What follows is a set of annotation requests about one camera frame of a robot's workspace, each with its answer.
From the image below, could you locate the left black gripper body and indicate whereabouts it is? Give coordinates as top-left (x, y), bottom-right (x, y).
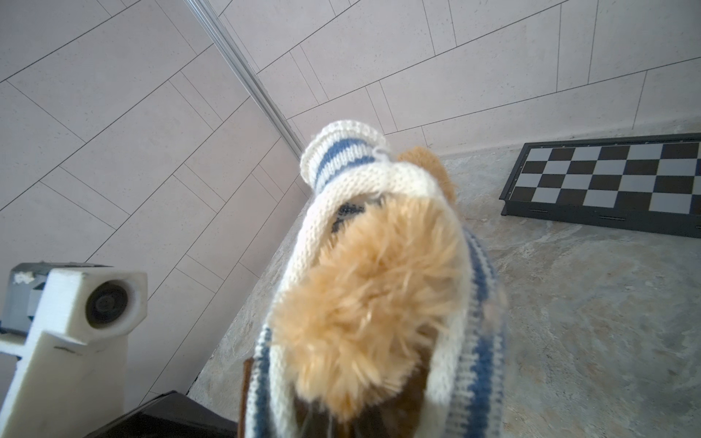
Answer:
top-left (87, 391), bottom-right (238, 438)

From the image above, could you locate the blue white striped sweater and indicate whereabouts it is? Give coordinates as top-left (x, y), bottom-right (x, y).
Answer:
top-left (241, 120), bottom-right (507, 437)

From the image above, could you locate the brown teddy bear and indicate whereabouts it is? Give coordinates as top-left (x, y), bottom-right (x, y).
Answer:
top-left (239, 147), bottom-right (464, 437)

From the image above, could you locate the black white chessboard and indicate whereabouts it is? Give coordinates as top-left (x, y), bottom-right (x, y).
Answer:
top-left (500, 133), bottom-right (700, 238)

